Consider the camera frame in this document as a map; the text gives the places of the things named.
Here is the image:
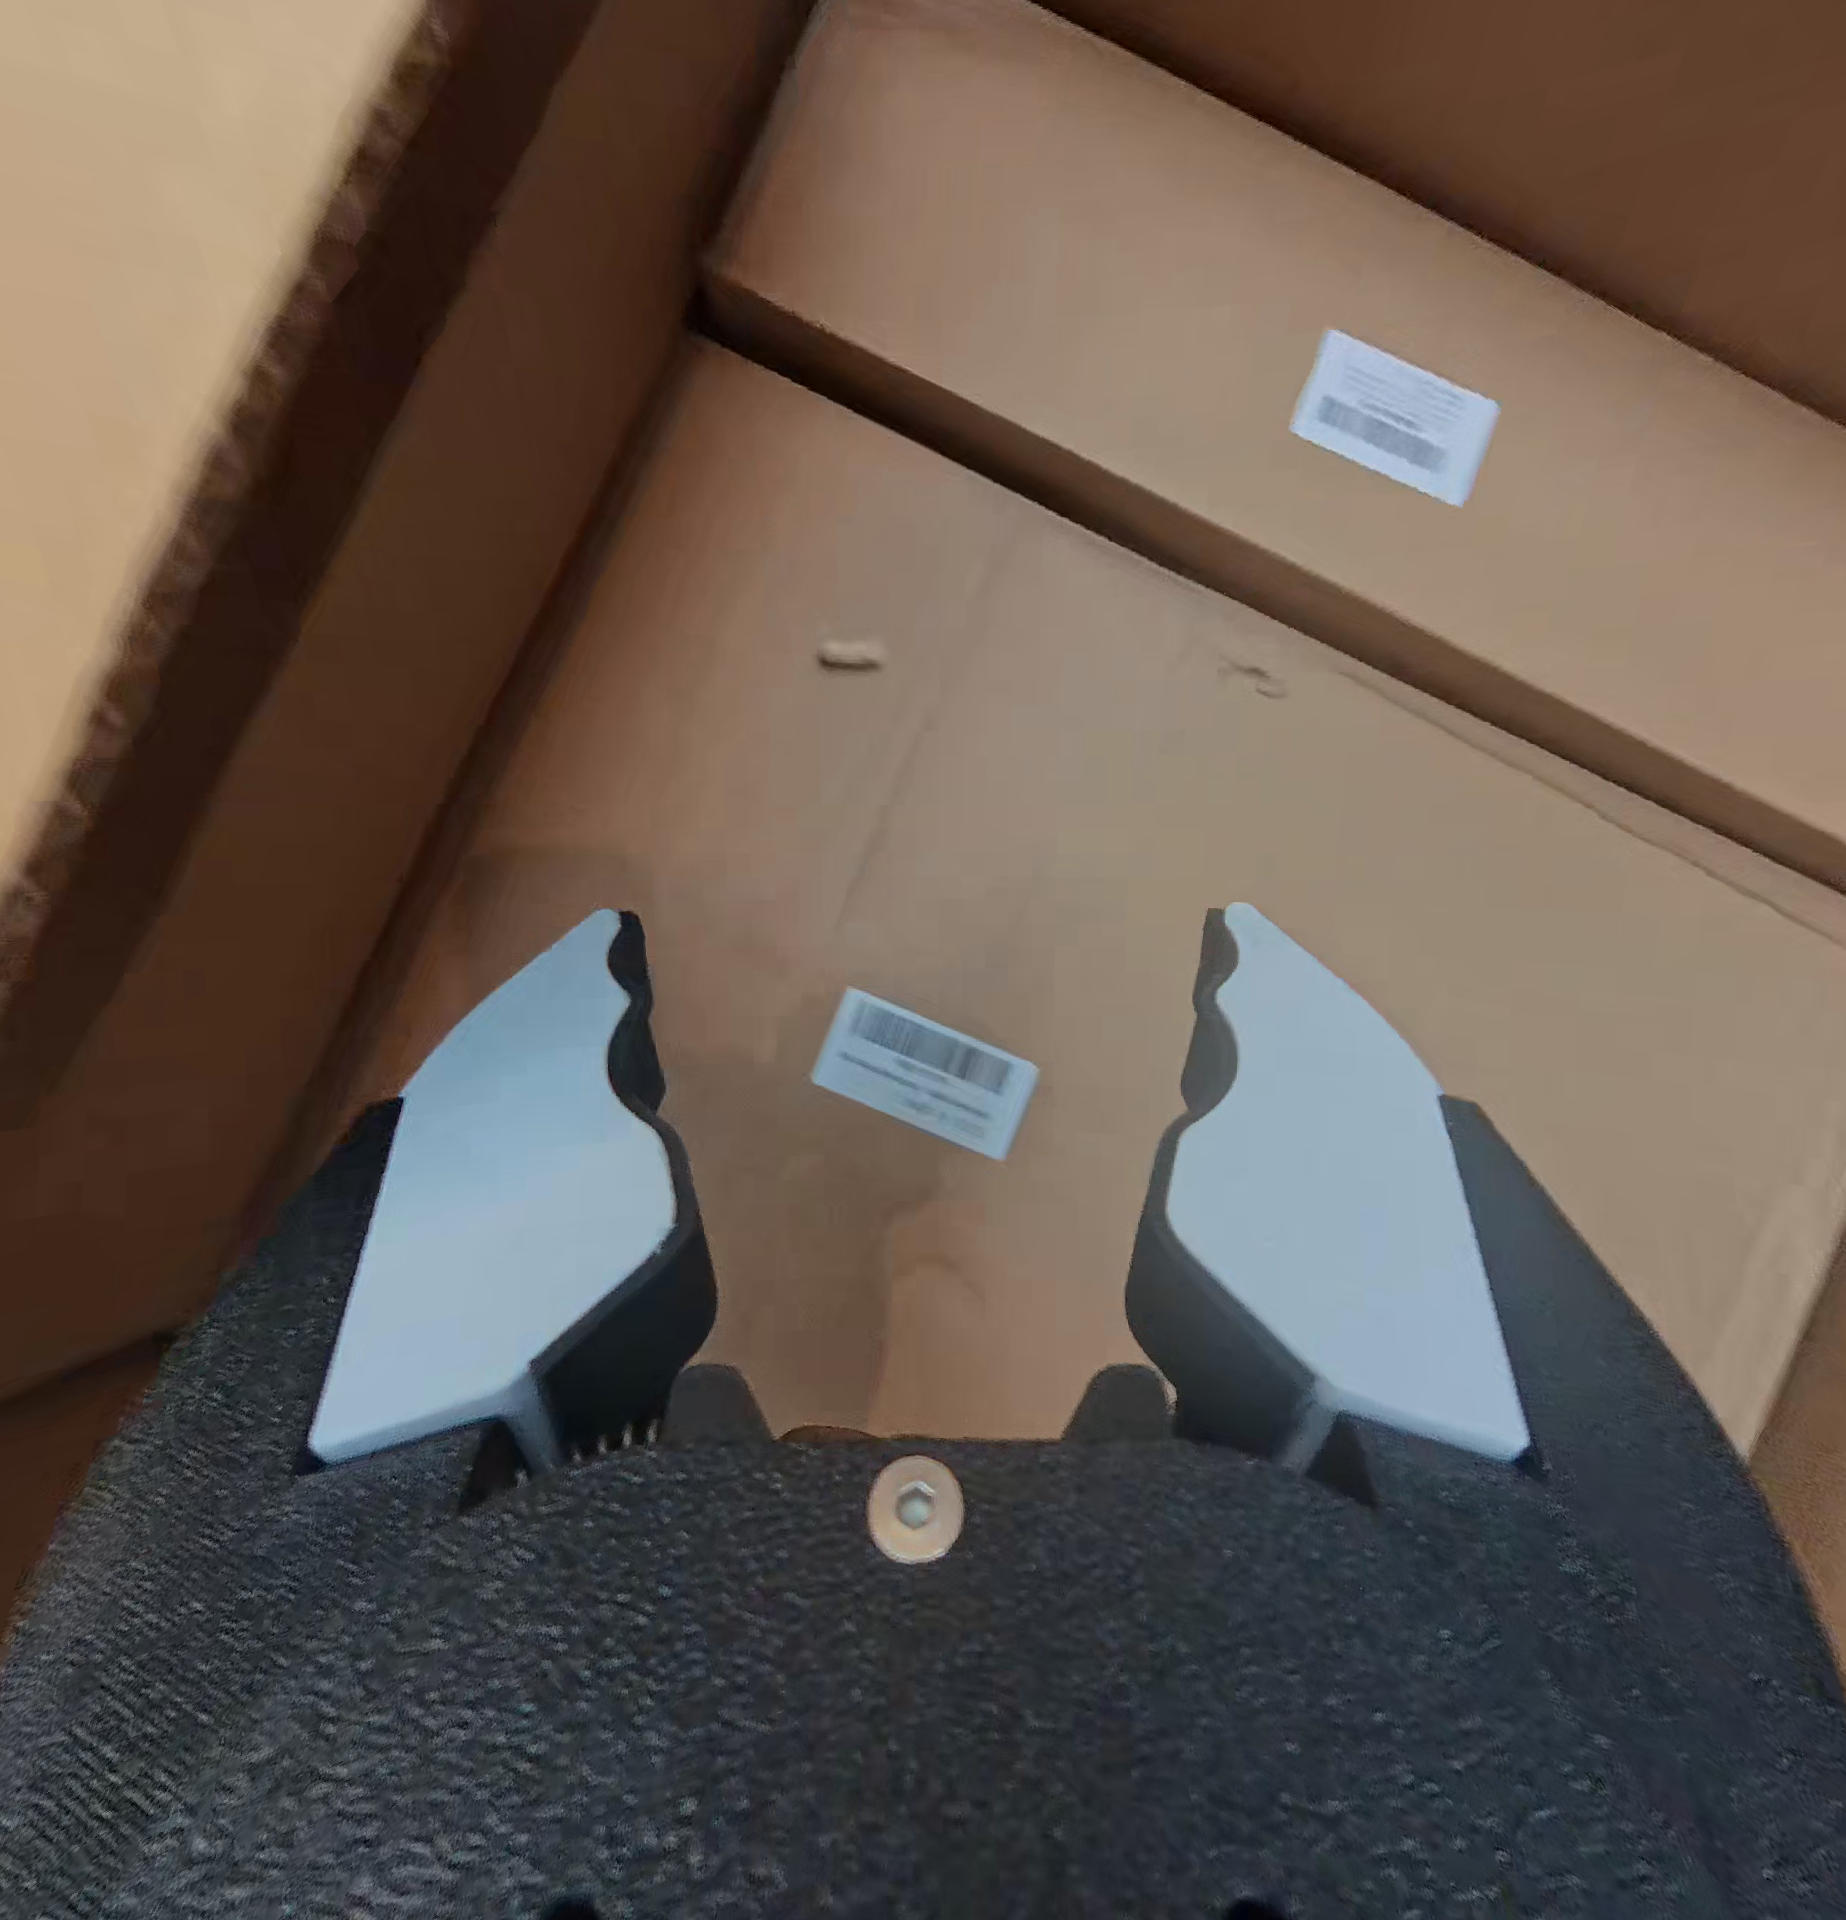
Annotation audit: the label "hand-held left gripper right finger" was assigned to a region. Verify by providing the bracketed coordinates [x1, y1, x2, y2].
[1123, 899, 1536, 1476]

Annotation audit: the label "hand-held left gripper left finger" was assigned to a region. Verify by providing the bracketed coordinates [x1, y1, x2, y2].
[304, 906, 719, 1471]

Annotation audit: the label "wide flat cardboard box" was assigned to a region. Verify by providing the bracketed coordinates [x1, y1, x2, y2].
[321, 331, 1846, 1449]

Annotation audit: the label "tall cardboard box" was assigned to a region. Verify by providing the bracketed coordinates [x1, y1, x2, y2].
[0, 0, 820, 1411]

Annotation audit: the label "narrow long cardboard box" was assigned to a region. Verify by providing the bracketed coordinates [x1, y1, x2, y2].
[697, 0, 1846, 909]

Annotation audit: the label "large open cardboard box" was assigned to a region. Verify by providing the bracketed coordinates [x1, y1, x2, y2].
[0, 0, 1846, 1697]

